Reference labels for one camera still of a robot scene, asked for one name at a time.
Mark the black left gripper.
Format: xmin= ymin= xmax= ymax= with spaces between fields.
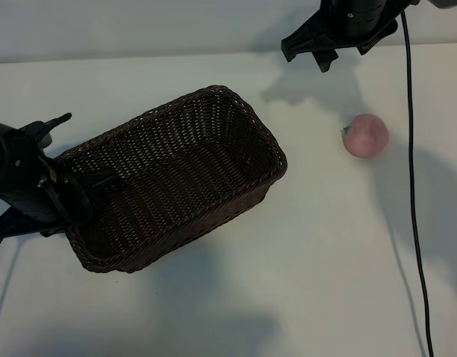
xmin=0 ymin=118 xmax=121 ymax=245

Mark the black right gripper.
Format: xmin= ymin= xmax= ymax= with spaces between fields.
xmin=280 ymin=0 xmax=416 ymax=74

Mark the dark brown wicker basket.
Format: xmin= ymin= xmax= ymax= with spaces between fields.
xmin=59 ymin=84 xmax=289 ymax=274

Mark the pink peach with green leaf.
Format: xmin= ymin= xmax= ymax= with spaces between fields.
xmin=339 ymin=113 xmax=391 ymax=159

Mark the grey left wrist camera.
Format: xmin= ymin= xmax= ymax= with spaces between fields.
xmin=37 ymin=129 xmax=54 ymax=149

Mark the braided black cable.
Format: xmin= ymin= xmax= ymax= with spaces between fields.
xmin=42 ymin=112 xmax=73 ymax=131

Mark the thin smooth black cable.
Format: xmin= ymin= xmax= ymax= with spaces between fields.
xmin=399 ymin=9 xmax=436 ymax=357

